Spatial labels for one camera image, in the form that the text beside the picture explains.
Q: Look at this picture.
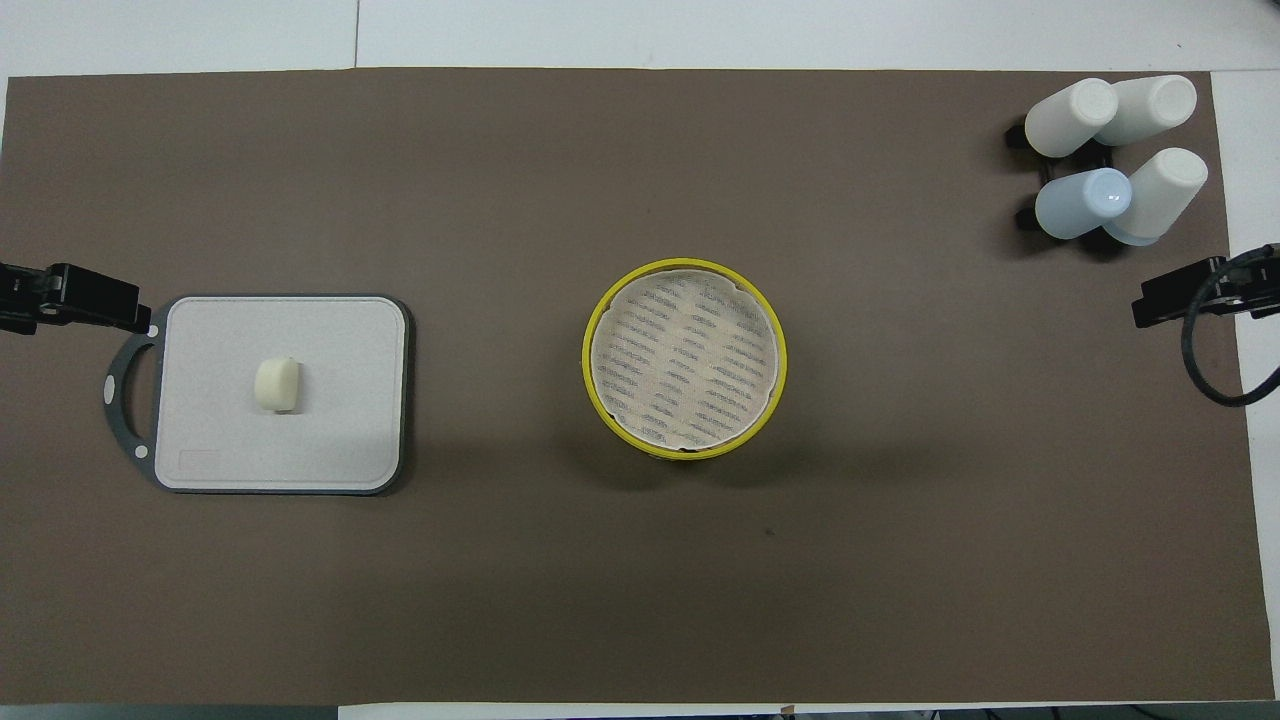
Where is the grey white cutting board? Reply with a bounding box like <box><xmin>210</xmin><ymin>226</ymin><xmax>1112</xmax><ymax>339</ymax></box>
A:
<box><xmin>102</xmin><ymin>293</ymin><xmax>414</xmax><ymax>497</ymax></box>

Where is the brown table mat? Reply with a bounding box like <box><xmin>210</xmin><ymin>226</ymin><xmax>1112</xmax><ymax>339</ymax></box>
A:
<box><xmin>0</xmin><ymin>66</ymin><xmax>1276</xmax><ymax>706</ymax></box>

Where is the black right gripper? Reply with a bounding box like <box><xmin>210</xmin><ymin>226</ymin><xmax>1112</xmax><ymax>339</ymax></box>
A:
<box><xmin>1133</xmin><ymin>246</ymin><xmax>1280</xmax><ymax>329</ymax></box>

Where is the white plastic cup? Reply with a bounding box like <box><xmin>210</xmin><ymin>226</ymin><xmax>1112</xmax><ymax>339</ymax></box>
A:
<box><xmin>1024</xmin><ymin>78</ymin><xmax>1120</xmax><ymax>159</ymax></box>

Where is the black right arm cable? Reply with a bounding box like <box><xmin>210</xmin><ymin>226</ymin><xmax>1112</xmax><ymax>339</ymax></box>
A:
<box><xmin>1182</xmin><ymin>245</ymin><xmax>1280</xmax><ymax>408</ymax></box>

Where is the black cup rack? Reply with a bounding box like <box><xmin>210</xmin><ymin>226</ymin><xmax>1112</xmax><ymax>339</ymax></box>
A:
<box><xmin>1005</xmin><ymin>115</ymin><xmax>1116</xmax><ymax>233</ymax></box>

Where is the white cup blue rim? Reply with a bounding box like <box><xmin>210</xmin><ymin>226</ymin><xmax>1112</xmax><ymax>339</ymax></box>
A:
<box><xmin>1093</xmin><ymin>74</ymin><xmax>1199</xmax><ymax>148</ymax></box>
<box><xmin>1102</xmin><ymin>147</ymin><xmax>1210</xmax><ymax>247</ymax></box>

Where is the light blue plastic cup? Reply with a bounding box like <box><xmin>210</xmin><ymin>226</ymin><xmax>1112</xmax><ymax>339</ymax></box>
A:
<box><xmin>1034</xmin><ymin>167</ymin><xmax>1134</xmax><ymax>241</ymax></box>

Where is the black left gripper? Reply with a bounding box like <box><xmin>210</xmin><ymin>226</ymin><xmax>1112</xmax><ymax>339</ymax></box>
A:
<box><xmin>0</xmin><ymin>262</ymin><xmax>152</xmax><ymax>335</ymax></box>

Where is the yellow steamer basket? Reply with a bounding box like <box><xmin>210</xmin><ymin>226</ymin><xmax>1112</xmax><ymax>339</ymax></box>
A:
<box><xmin>583</xmin><ymin>258</ymin><xmax>789</xmax><ymax>463</ymax></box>

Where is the cream white steamed bun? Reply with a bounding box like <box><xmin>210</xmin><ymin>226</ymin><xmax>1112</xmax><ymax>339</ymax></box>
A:
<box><xmin>254</xmin><ymin>357</ymin><xmax>302</xmax><ymax>414</ymax></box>

